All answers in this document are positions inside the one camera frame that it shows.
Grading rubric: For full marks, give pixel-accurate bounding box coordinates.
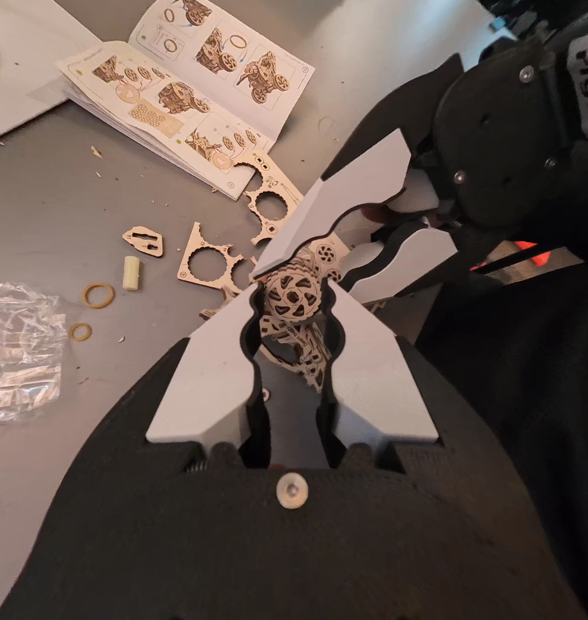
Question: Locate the white board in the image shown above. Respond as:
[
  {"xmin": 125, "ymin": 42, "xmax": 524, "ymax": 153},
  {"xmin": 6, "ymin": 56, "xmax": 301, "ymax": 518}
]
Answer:
[{"xmin": 0, "ymin": 0, "xmax": 104, "ymax": 145}]

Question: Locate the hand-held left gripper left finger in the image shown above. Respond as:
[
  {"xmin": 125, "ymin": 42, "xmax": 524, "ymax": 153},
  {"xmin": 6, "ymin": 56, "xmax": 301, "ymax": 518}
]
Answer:
[{"xmin": 146, "ymin": 283, "xmax": 271, "ymax": 468}]

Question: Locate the large rubber band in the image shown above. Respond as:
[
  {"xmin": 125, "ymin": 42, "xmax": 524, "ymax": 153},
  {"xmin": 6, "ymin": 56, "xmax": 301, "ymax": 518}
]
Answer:
[{"xmin": 82, "ymin": 282, "xmax": 116, "ymax": 310}]

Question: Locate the shield-shaped wooden offcut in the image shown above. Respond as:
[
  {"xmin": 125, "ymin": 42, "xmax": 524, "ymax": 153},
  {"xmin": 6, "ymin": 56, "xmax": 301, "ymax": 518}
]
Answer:
[{"xmin": 122, "ymin": 226, "xmax": 164, "ymax": 258}]

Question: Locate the clear plastic bag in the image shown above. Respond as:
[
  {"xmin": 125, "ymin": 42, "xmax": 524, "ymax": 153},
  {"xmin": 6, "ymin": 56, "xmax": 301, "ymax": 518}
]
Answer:
[{"xmin": 0, "ymin": 282, "xmax": 67, "ymax": 423}]

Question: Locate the wooden buggy model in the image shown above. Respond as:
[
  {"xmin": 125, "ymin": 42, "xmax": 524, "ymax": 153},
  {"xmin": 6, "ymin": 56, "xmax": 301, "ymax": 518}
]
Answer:
[{"xmin": 255, "ymin": 257, "xmax": 387, "ymax": 395}]

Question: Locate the wooden sheet with round holes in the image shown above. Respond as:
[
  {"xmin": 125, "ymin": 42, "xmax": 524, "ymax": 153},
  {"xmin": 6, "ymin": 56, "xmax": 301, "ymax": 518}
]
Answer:
[{"xmin": 233, "ymin": 155, "xmax": 305, "ymax": 246}]

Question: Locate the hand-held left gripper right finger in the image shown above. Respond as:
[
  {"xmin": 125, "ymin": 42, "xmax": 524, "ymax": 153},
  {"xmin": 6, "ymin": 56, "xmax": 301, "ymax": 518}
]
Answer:
[{"xmin": 318, "ymin": 281, "xmax": 440, "ymax": 469}]

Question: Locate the instruction booklet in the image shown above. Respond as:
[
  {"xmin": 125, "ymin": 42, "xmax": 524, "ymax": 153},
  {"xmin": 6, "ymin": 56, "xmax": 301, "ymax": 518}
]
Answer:
[{"xmin": 56, "ymin": 0, "xmax": 316, "ymax": 201}]

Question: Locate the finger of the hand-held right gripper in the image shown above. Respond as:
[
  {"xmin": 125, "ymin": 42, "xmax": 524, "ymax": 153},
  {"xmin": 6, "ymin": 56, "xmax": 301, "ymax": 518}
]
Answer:
[
  {"xmin": 250, "ymin": 128, "xmax": 414, "ymax": 279},
  {"xmin": 342, "ymin": 217, "xmax": 458, "ymax": 305}
]

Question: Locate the orange traffic cone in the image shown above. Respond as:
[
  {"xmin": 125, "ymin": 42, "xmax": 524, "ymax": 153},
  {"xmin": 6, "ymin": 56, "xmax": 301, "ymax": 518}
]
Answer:
[{"xmin": 470, "ymin": 239, "xmax": 586, "ymax": 272}]

